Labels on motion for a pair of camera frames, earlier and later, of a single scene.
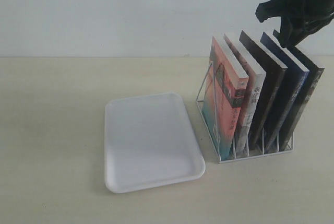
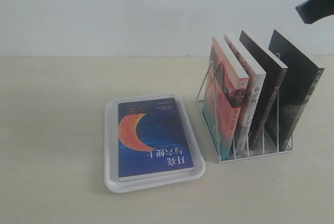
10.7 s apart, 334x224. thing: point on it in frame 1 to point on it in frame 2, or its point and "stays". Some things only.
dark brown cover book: [275, 71] stays
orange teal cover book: [225, 90] stays
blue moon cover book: [297, 74] to [151, 140]
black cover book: [316, 72] stays
